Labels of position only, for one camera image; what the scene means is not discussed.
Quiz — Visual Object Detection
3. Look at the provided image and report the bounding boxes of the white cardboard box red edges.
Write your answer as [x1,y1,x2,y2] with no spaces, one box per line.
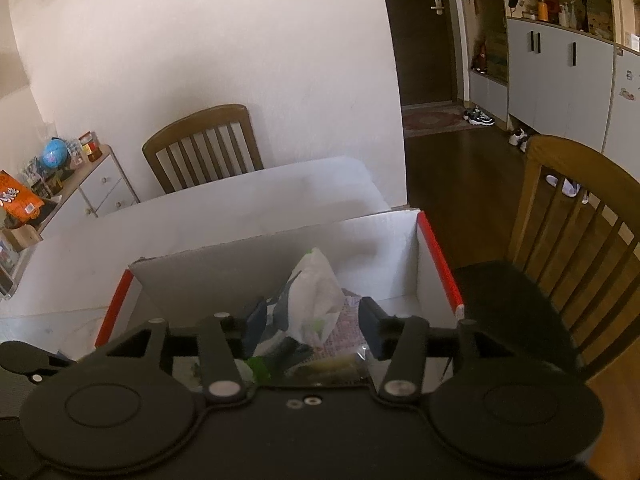
[95,210,466,391]

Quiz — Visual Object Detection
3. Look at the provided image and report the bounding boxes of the patterned red rug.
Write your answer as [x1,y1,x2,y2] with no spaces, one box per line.
[402,106,473,137]

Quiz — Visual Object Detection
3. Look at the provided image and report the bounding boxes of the orange snack bag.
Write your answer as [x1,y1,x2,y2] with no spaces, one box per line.
[0,170,47,227]

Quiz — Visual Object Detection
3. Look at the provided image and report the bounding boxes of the wooden slat-back chair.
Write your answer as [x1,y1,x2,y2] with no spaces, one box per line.
[142,104,264,195]

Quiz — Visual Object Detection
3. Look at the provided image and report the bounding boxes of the wooden chair with dark seat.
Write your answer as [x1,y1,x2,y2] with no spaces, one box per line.
[452,134,640,381]

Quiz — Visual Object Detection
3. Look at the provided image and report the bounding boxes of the pair of dark sneakers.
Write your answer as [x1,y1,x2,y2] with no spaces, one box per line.
[463,106,496,127]

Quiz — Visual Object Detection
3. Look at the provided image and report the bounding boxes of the white sideboard with wooden top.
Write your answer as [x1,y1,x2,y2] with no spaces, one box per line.
[0,144,141,296]

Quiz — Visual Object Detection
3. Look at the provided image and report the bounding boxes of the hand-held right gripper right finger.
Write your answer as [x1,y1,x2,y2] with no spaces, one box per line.
[359,296,503,403]

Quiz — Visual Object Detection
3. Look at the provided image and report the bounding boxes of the pair of white slippers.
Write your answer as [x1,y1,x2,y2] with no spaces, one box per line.
[546,175,591,204]

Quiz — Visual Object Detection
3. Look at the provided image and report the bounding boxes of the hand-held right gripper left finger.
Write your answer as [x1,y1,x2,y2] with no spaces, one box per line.
[97,305,268,403]

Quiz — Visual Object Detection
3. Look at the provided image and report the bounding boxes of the dark entrance door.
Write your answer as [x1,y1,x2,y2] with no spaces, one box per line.
[377,0,458,106]

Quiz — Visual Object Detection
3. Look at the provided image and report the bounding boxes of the white hallway cabinet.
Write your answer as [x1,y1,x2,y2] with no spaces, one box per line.
[470,0,640,181]

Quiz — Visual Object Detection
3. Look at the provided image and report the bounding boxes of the purple printed pastry packet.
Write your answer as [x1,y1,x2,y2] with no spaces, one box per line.
[295,287,372,386]

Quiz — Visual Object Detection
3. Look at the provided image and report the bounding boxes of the blue globe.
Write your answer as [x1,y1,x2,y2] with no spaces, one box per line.
[42,137,69,168]

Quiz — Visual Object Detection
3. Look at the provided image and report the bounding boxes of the white plastic bag green print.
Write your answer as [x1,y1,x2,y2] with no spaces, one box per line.
[250,247,347,363]

